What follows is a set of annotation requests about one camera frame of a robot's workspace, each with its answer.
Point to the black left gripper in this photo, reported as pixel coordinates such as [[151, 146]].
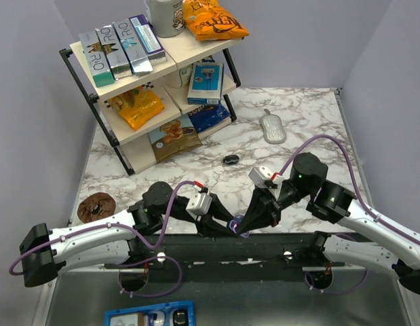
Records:
[[205, 226]]

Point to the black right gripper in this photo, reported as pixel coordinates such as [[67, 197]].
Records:
[[262, 210]]

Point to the black earbud charging case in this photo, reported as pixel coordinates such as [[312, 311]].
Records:
[[231, 160]]

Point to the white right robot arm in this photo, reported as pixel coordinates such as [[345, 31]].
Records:
[[391, 248]]

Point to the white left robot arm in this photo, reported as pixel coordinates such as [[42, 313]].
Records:
[[45, 252]]

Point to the brown cookie bag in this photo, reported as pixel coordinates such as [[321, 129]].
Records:
[[174, 137]]

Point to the blue plastic tray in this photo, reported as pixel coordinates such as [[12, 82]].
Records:
[[171, 313]]

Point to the dark blue snack bag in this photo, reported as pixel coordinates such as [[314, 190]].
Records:
[[207, 116]]

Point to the brown crumpled wrapper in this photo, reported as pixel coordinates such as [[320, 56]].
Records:
[[95, 207]]

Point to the blue razor box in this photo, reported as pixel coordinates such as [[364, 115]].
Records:
[[206, 83]]

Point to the orange snack bag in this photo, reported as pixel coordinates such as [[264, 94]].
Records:
[[137, 106]]

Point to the white cup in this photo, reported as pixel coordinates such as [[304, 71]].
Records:
[[179, 78]]

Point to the blue silver RO box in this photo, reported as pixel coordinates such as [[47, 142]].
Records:
[[135, 52]]

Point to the teal RO box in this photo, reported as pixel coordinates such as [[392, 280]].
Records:
[[96, 59]]

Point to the purple white box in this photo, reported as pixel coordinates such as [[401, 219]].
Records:
[[155, 51]]

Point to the orange chips bag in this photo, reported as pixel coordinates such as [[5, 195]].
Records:
[[208, 20]]

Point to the grey printed mug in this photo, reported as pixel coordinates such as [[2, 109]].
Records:
[[166, 17]]

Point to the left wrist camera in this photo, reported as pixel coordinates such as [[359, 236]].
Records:
[[199, 204]]

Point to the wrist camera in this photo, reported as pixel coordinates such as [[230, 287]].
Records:
[[199, 204], [265, 179]]

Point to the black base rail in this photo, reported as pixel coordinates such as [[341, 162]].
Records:
[[279, 256]]

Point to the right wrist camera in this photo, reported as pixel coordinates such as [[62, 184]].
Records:
[[265, 179]]

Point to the black frame wooden shelf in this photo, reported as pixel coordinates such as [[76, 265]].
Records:
[[133, 147]]

